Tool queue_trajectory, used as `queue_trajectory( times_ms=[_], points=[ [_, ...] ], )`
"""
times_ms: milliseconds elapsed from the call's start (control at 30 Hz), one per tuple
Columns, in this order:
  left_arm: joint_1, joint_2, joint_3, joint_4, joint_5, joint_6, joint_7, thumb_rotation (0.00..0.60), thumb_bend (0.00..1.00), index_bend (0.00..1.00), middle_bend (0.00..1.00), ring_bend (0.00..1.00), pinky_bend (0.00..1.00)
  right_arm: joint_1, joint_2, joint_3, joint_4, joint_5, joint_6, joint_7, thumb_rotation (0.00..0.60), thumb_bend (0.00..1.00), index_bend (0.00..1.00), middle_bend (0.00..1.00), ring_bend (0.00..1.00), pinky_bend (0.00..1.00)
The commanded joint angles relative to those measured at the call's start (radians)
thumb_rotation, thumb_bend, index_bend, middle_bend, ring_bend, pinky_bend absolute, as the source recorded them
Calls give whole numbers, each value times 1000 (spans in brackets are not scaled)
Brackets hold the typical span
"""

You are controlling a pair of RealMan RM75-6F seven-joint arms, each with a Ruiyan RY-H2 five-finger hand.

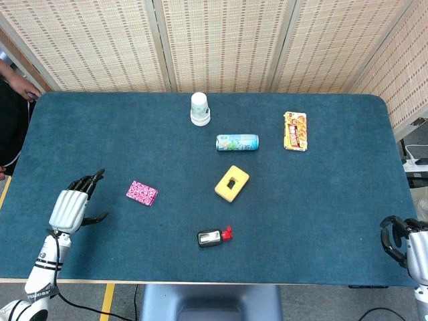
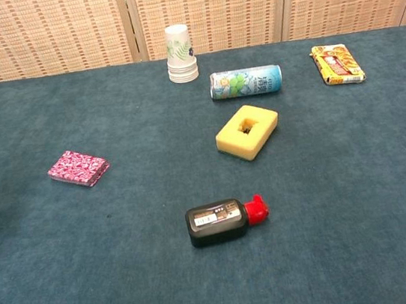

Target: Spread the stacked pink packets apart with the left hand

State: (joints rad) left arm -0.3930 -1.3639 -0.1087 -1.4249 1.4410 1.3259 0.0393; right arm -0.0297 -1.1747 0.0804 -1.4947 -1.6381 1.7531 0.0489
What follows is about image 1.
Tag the light blue drink can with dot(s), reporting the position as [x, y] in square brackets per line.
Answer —
[238, 142]

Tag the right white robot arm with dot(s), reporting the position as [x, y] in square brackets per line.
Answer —
[422, 301]

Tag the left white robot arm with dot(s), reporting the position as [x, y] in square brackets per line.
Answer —
[41, 267]

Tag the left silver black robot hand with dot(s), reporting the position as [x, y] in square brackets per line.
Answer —
[67, 210]

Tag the yellow sponge block with hole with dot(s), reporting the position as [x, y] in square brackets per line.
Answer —
[240, 179]

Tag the bystander black clothed torso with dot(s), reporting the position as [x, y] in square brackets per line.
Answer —
[10, 127]

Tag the white paper cup stack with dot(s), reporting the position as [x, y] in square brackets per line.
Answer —
[200, 110]

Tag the black bottle with red cap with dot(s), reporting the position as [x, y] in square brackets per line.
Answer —
[209, 237]

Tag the white power strip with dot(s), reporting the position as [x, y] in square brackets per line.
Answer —
[416, 164]

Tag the yellow snack package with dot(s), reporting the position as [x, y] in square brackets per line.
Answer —
[295, 132]

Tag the pink patterned packet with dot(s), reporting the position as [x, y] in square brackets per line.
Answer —
[142, 193]

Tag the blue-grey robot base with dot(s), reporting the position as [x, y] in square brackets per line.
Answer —
[210, 301]

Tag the bamboo folding screen panel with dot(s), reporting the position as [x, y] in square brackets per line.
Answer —
[334, 43]
[93, 43]
[224, 43]
[408, 67]

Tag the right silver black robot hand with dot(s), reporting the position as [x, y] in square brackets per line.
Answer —
[418, 247]

